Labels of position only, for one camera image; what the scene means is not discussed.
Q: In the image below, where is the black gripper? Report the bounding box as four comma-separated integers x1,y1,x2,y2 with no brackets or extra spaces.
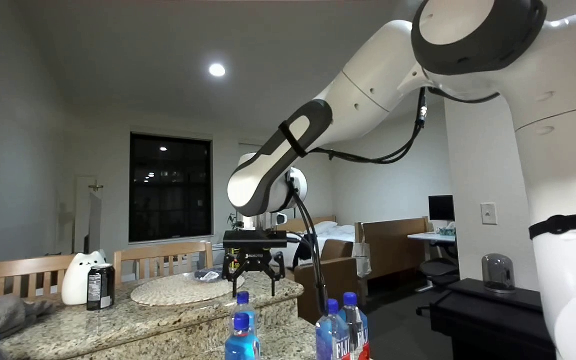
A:
221,228,290,299

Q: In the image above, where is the brown cardboard box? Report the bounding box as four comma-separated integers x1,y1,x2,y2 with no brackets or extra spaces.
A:
292,238,363,325

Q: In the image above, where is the bed with white bedding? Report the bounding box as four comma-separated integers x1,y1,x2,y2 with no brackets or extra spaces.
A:
275,218,359,267

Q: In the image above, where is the round woven placemat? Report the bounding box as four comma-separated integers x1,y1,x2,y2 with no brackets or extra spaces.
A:
127,269,245,307

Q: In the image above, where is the wooden dining chair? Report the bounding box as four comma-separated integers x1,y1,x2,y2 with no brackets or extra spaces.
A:
112,238,215,288
0,254,75,302

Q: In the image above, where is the dark window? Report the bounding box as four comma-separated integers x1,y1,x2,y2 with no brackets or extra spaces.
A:
127,132,214,243

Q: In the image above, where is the black bottle with label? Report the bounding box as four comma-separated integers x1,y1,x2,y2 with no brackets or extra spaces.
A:
85,262,115,311

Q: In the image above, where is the white desk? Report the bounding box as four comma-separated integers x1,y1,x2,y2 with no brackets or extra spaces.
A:
406,228,460,246

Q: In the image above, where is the white door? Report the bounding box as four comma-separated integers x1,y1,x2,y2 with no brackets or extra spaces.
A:
71,175,104,255

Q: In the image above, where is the black office chair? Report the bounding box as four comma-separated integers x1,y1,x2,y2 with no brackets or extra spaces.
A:
413,257,464,315

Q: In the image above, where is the computer monitor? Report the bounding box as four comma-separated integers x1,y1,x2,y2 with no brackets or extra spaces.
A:
426,193,457,223

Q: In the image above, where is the round ceiling light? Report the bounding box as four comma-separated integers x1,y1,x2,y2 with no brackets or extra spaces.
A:
206,59,229,79

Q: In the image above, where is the black robot stand box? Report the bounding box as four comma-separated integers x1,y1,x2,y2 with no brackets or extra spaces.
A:
428,278,557,360

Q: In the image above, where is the grey device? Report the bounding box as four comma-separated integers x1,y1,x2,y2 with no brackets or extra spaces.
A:
479,252,515,291

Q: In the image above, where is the grey cloth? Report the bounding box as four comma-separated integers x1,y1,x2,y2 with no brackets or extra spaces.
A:
0,291,55,338

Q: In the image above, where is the wooden bed frame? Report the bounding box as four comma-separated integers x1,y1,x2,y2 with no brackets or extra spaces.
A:
355,215,434,282

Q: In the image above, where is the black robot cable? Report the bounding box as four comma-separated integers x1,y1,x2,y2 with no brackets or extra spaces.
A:
286,86,503,317

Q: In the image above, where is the white light switch plate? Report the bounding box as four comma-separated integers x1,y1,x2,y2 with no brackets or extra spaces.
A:
477,199,499,228

